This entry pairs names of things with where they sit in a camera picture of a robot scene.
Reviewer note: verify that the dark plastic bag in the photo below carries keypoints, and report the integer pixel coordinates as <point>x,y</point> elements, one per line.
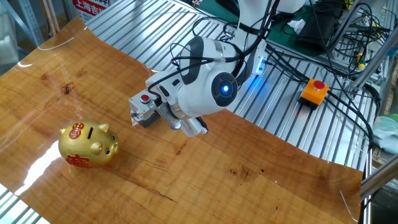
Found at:
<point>385,205</point>

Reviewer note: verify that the crumpled white paper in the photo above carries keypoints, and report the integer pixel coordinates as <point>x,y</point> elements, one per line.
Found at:
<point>297,26</point>

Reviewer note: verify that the thick aluminium frame post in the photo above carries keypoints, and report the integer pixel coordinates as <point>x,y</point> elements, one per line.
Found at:
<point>376,59</point>
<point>379,179</point>

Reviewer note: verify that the teal cloth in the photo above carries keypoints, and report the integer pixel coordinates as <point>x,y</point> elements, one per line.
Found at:
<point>387,133</point>

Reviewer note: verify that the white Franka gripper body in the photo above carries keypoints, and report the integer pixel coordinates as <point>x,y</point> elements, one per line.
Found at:
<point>189,129</point>

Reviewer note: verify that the white plastic container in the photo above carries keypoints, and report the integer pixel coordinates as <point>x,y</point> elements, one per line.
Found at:
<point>7,46</point>

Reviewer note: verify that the thin grey metal post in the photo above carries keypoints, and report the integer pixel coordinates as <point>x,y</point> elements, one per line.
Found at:
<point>343,28</point>

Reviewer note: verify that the cardboard box with red print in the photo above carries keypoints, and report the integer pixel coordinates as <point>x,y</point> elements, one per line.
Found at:
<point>90,7</point>

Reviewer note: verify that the blue grey steel shelf frame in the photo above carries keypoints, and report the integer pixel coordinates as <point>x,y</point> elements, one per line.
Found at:
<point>30,21</point>

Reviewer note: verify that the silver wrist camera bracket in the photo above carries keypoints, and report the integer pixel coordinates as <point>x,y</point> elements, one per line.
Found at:
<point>169,115</point>

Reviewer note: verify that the wood grain table mat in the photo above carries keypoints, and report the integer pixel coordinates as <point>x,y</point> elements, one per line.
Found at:
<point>186,171</point>

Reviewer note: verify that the green mat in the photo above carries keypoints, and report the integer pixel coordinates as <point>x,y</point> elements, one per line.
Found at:
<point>286,42</point>

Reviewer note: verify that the black bag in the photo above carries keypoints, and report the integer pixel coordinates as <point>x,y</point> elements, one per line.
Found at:
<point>320,28</point>

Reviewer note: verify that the gold piggy bank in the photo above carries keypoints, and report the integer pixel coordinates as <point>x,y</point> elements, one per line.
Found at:
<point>87,146</point>

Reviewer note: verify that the thin brown stick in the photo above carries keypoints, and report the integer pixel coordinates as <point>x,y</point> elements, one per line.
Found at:
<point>53,15</point>
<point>46,15</point>

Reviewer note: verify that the grey red push button box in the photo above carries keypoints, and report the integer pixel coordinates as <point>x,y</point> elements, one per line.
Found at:
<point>141,112</point>

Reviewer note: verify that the orange emergency stop button box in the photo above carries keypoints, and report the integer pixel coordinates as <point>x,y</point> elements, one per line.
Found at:
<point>312,95</point>

